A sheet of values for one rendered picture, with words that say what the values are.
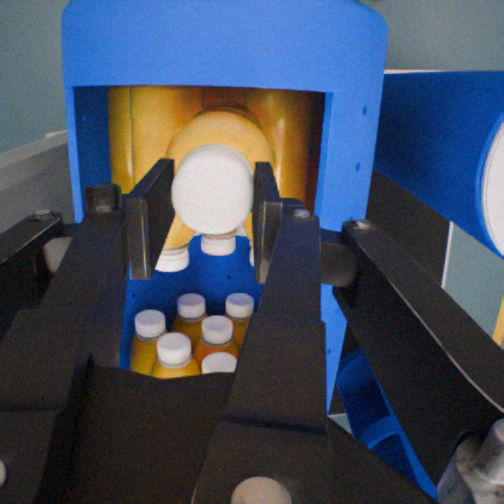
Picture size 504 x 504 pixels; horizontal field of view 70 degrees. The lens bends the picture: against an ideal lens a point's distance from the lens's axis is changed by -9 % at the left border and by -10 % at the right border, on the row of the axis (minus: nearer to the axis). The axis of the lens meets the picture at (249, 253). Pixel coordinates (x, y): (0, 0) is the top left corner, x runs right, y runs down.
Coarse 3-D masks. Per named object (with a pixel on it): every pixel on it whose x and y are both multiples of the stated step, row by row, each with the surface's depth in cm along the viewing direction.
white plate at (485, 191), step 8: (496, 136) 43; (496, 144) 43; (488, 152) 44; (496, 152) 44; (488, 160) 44; (496, 160) 44; (488, 168) 45; (496, 168) 44; (488, 176) 45; (496, 176) 45; (488, 184) 45; (496, 184) 45; (488, 192) 46; (496, 192) 46; (488, 200) 46; (496, 200) 46; (488, 208) 46; (496, 208) 46; (488, 216) 47; (496, 216) 47; (488, 224) 48; (496, 224) 47; (488, 232) 48; (496, 232) 48; (496, 240) 48
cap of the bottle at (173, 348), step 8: (168, 336) 46; (176, 336) 47; (184, 336) 47; (160, 344) 45; (168, 344) 45; (176, 344) 45; (184, 344) 45; (160, 352) 45; (168, 352) 44; (176, 352) 44; (184, 352) 45; (168, 360) 44; (176, 360) 44; (184, 360) 45
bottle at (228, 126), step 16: (208, 112) 23; (224, 112) 22; (240, 112) 25; (192, 128) 21; (208, 128) 20; (224, 128) 20; (240, 128) 21; (256, 128) 22; (176, 144) 21; (192, 144) 20; (208, 144) 19; (224, 144) 20; (240, 144) 20; (256, 144) 21; (176, 160) 20; (256, 160) 21; (272, 160) 23
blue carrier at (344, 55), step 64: (128, 0) 21; (192, 0) 20; (256, 0) 21; (320, 0) 22; (64, 64) 27; (128, 64) 23; (192, 64) 22; (256, 64) 22; (320, 64) 23; (384, 64) 30; (320, 192) 28; (192, 256) 56; (128, 320) 52
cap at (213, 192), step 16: (192, 160) 18; (208, 160) 17; (224, 160) 18; (240, 160) 19; (176, 176) 18; (192, 176) 18; (208, 176) 18; (224, 176) 18; (240, 176) 18; (176, 192) 18; (192, 192) 18; (208, 192) 18; (224, 192) 18; (240, 192) 18; (176, 208) 18; (192, 208) 18; (208, 208) 18; (224, 208) 18; (240, 208) 18; (192, 224) 19; (208, 224) 19; (224, 224) 19
